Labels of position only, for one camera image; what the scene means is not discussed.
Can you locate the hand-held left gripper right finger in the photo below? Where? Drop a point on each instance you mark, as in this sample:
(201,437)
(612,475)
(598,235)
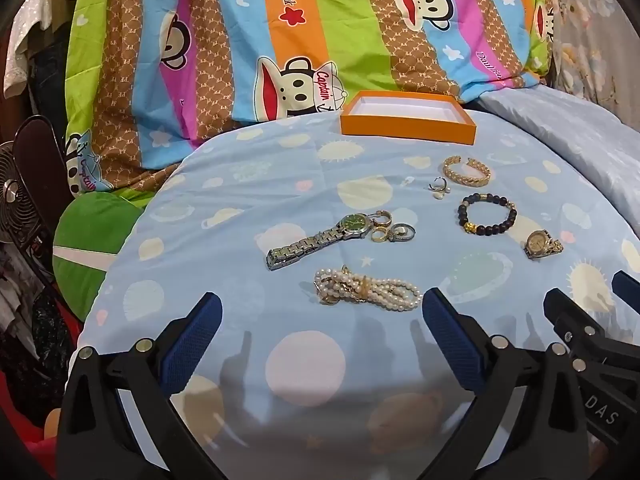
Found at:
(452,342)

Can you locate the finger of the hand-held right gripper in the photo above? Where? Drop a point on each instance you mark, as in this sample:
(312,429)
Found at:
(575,315)
(627,287)

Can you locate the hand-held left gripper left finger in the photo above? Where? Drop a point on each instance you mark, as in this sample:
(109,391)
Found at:
(190,345)

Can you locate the gold wristwatch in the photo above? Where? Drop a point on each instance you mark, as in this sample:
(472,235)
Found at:
(537,241)

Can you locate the gold hoop earring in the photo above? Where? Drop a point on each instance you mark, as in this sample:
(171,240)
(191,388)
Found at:
(384,218)

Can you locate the silver wristwatch green dial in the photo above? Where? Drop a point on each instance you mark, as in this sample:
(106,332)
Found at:
(320,240)

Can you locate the gold braided bangle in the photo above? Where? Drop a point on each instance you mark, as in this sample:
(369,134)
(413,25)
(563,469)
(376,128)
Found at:
(467,176)

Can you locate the orange jewelry box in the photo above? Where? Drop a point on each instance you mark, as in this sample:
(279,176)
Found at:
(407,127)

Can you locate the green cushion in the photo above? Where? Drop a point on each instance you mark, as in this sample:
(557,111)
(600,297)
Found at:
(95,240)

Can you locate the dark clothes pile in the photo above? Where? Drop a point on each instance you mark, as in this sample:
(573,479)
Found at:
(35,340)

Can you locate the plain light blue quilt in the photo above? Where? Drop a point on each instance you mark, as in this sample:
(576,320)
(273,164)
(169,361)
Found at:
(565,125)

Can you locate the small electric fan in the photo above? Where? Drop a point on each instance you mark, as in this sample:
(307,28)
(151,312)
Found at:
(15,195)

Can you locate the grey floral cloth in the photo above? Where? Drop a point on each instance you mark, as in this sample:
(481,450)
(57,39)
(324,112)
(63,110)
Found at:
(595,20)

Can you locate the striped cartoon blanket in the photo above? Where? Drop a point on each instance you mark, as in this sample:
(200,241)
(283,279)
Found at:
(340,30)

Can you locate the white lace garment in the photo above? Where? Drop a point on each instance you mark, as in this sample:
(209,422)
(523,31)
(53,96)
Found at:
(27,25)

